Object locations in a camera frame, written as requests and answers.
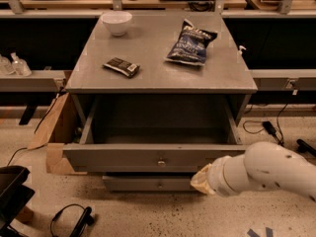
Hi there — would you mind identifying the grey top drawer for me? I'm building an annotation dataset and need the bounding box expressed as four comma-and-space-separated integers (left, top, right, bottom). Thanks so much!
63, 95, 245, 173

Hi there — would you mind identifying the white bowl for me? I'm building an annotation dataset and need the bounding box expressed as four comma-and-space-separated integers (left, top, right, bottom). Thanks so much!
101, 11, 132, 37

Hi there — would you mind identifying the cardboard box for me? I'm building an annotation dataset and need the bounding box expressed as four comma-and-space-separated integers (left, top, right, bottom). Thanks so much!
28, 93, 80, 175

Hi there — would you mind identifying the black floor cable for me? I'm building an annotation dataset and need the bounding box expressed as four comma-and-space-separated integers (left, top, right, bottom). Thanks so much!
48, 203, 87, 237

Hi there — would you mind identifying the black chair base leg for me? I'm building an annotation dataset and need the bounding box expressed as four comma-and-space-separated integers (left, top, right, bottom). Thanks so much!
296, 139, 316, 157

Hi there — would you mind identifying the black power adapter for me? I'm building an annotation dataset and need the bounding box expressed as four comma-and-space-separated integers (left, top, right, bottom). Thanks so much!
263, 121, 277, 135

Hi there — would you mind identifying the white pump bottle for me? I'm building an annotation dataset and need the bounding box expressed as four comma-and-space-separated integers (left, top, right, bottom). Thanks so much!
238, 45, 247, 58

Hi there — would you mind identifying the black snack packet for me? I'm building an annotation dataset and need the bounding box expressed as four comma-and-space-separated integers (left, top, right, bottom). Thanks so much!
103, 57, 139, 78

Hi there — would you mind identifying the blue chip bag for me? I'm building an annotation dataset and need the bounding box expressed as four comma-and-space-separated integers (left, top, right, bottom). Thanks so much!
166, 19, 217, 66

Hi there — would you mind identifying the grey drawer cabinet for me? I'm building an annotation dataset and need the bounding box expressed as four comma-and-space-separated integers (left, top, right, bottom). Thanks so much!
64, 11, 259, 143

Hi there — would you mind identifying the grey lower drawer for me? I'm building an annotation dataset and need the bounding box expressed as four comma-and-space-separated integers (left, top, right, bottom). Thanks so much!
103, 173, 194, 192

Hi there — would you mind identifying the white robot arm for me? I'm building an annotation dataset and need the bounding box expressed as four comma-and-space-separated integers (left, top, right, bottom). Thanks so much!
191, 142, 316, 201

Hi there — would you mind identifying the grey drawer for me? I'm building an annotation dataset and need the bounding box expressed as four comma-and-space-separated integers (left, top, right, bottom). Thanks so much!
103, 173, 194, 192
63, 95, 245, 173

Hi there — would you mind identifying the black chair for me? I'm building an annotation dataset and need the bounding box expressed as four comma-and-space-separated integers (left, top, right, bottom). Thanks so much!
0, 166, 35, 237

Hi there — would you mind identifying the clear sanitizer bottle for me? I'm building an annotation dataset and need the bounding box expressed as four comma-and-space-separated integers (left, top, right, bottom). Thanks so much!
11, 52, 32, 76

